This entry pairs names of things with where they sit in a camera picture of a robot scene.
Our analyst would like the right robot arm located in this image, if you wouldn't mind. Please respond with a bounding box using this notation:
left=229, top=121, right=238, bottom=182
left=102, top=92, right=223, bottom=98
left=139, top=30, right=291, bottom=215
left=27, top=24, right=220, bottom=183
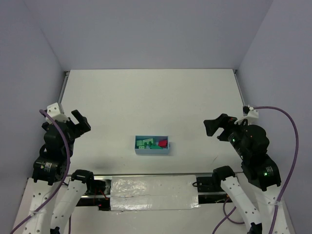
left=203, top=114, right=290, bottom=234

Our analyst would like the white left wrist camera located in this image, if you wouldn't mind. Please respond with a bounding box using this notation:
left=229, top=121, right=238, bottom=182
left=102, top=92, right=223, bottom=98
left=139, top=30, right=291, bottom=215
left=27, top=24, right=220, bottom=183
left=47, top=102, right=69, bottom=122

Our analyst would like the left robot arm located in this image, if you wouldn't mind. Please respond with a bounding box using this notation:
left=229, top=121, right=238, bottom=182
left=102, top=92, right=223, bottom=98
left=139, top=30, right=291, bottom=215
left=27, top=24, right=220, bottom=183
left=11, top=103, right=94, bottom=234

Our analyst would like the blue plastic box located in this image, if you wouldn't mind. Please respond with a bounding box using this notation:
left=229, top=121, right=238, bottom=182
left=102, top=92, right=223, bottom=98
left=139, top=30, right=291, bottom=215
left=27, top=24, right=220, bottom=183
left=135, top=136, right=170, bottom=155

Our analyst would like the light green long block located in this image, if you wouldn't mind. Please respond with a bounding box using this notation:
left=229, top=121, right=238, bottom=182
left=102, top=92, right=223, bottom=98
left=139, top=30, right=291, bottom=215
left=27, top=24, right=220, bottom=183
left=142, top=138, right=154, bottom=145

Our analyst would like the red wood block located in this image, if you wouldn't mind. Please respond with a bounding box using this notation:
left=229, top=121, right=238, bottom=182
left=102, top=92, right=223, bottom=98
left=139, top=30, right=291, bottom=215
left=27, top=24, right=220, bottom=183
left=158, top=140, right=168, bottom=148

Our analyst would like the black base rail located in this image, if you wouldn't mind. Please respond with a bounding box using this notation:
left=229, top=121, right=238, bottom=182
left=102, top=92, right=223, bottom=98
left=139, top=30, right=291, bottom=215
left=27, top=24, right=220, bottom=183
left=77, top=173, right=228, bottom=212

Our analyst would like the dark green wood block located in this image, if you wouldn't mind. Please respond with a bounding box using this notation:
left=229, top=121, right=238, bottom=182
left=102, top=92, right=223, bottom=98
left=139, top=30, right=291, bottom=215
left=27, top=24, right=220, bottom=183
left=149, top=144, right=162, bottom=150

